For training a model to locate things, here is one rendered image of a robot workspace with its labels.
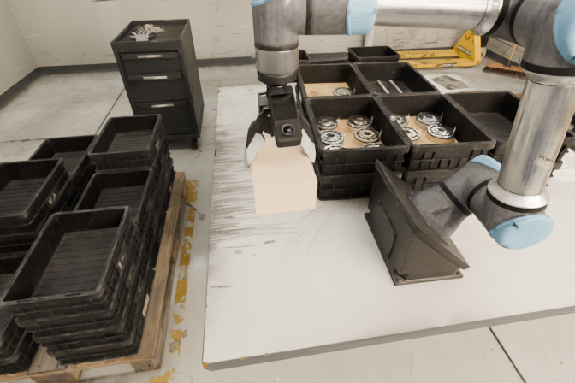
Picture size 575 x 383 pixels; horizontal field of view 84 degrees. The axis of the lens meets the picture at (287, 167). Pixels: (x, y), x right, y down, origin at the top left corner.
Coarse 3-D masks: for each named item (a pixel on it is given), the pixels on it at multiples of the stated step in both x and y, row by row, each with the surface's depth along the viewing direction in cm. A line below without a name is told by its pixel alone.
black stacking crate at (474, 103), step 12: (456, 96) 138; (468, 96) 139; (480, 96) 139; (492, 96) 140; (504, 96) 140; (468, 108) 142; (480, 108) 143; (492, 108) 144; (504, 108) 141; (516, 108) 135; (480, 120) 140; (492, 120) 140; (504, 120) 140; (492, 132) 132; (504, 132) 131; (492, 156) 112
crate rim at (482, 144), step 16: (384, 96) 135; (400, 96) 136; (416, 96) 136; (464, 112) 124; (400, 128) 114; (480, 128) 114; (416, 144) 106; (432, 144) 106; (448, 144) 106; (464, 144) 106; (480, 144) 106
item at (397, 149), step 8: (360, 96) 135; (368, 96) 135; (376, 104) 130; (312, 112) 124; (384, 112) 124; (312, 120) 119; (312, 128) 118; (320, 136) 110; (400, 136) 110; (320, 144) 106; (408, 144) 106; (320, 152) 105; (328, 152) 103; (336, 152) 103; (344, 152) 103; (352, 152) 104; (360, 152) 104; (368, 152) 104; (376, 152) 104; (384, 152) 105; (392, 152) 105; (400, 152) 105
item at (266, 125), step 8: (296, 72) 56; (264, 80) 55; (272, 80) 54; (280, 80) 54; (288, 80) 55; (264, 96) 64; (264, 104) 60; (296, 104) 60; (264, 112) 58; (264, 120) 59; (264, 128) 60; (272, 128) 60; (272, 136) 62
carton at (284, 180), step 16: (272, 144) 70; (256, 160) 65; (272, 160) 65; (288, 160) 65; (304, 160) 65; (256, 176) 61; (272, 176) 61; (288, 176) 61; (304, 176) 61; (256, 192) 60; (272, 192) 60; (288, 192) 61; (304, 192) 62; (256, 208) 62; (272, 208) 63; (288, 208) 64; (304, 208) 64
